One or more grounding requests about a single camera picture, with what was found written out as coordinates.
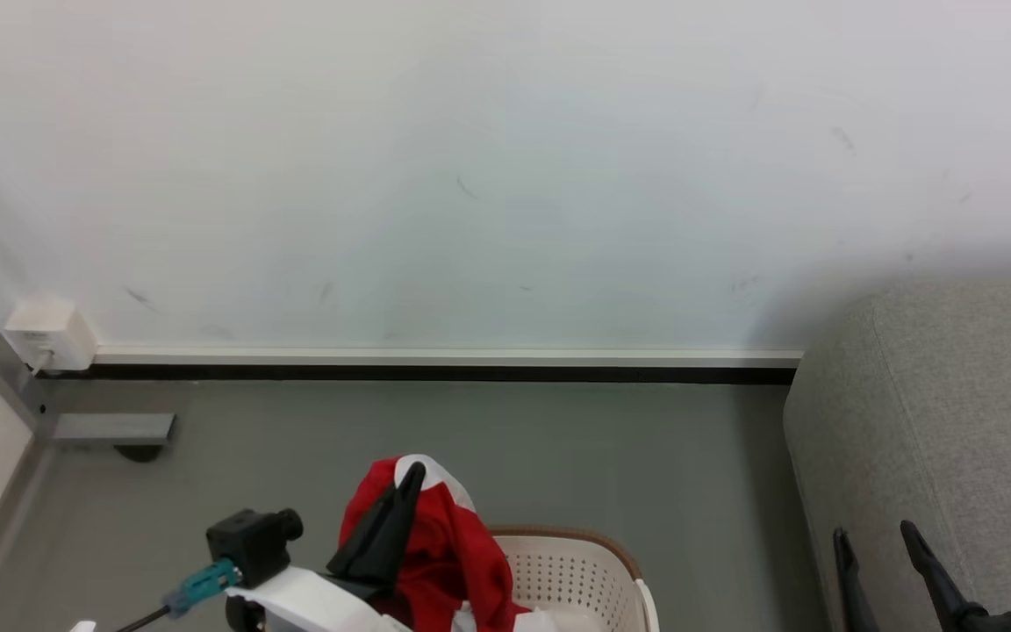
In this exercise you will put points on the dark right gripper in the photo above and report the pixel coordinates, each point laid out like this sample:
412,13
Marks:
997,622

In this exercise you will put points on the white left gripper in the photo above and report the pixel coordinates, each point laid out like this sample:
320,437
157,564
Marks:
312,601

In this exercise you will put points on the red and white garment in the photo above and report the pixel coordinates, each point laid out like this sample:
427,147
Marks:
448,562

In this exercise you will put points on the white perforated laundry basket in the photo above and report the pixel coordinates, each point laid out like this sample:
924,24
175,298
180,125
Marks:
576,579

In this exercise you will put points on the grey fabric sofa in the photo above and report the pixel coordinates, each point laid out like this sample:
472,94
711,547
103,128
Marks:
944,421

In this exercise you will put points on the white and black baseboard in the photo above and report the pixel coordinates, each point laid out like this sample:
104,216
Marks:
435,364

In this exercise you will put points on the black round foot pad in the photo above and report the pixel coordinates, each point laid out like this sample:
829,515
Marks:
139,452

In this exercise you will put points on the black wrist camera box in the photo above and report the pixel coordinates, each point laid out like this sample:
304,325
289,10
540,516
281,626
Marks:
251,540

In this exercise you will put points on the grey metal frame foot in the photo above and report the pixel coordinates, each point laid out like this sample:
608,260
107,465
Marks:
111,427

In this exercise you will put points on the white wall outlet box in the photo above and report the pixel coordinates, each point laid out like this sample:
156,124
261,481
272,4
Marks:
49,338

